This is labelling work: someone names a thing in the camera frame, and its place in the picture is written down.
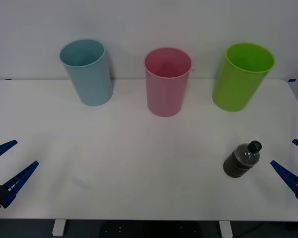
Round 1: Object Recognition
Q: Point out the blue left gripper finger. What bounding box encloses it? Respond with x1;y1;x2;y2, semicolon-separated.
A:
0;160;40;209
0;139;18;164

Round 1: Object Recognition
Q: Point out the dark plastic bottle black cap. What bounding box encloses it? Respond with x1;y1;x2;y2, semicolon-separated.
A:
223;140;263;178

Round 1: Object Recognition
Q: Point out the white table leg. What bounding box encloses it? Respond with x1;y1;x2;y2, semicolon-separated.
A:
52;220;66;236
219;221;233;238

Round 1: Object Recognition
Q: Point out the green plastic bin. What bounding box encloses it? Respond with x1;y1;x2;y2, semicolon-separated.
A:
212;42;276;112

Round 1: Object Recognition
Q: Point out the pale blue plastic bin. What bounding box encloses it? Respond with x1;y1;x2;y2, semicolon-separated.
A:
59;39;114;107

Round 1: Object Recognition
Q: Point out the pink plastic bin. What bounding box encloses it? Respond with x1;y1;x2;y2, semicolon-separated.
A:
144;47;192;118

